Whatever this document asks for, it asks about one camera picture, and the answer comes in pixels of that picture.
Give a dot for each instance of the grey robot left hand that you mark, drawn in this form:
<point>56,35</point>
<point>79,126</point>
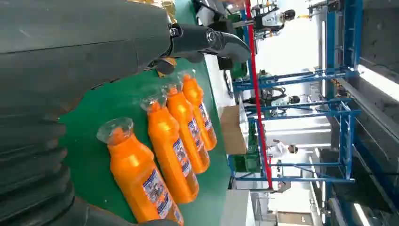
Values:
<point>78,40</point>

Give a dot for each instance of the orange plastic bottle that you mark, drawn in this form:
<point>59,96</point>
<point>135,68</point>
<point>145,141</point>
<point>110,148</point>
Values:
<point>184,118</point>
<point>194,93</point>
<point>168,146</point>
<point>134,174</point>

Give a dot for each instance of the green table mat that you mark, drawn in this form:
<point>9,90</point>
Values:
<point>93,140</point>

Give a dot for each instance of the green crate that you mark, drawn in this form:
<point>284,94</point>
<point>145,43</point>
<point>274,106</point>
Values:
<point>252,162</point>
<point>239,70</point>

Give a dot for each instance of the cardboard box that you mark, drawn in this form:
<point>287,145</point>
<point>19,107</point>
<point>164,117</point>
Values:
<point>232,131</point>

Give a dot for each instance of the red pole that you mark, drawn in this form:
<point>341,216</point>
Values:
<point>258,103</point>

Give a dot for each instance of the white humanoid robot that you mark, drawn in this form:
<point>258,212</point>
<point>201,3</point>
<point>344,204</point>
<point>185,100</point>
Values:
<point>271,18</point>
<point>280,101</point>

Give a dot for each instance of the person standing far off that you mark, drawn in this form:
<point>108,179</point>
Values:
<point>279,149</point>

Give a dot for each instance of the white partition panel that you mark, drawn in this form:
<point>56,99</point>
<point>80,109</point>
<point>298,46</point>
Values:
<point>237,209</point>

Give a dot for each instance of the blue steel column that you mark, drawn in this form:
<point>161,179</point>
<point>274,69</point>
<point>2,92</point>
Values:
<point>352,34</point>

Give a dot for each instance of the blue metal frame rack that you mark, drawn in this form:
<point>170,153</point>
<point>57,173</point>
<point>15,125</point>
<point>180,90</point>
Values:
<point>344,140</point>

